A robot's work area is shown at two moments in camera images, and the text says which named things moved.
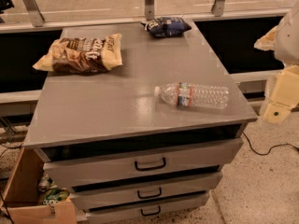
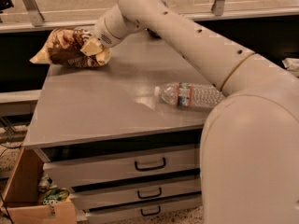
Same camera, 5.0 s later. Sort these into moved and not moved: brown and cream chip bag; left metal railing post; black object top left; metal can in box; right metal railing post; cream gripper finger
Moved: brown and cream chip bag; cream gripper finger
Not moved: metal can in box; right metal railing post; left metal railing post; black object top left
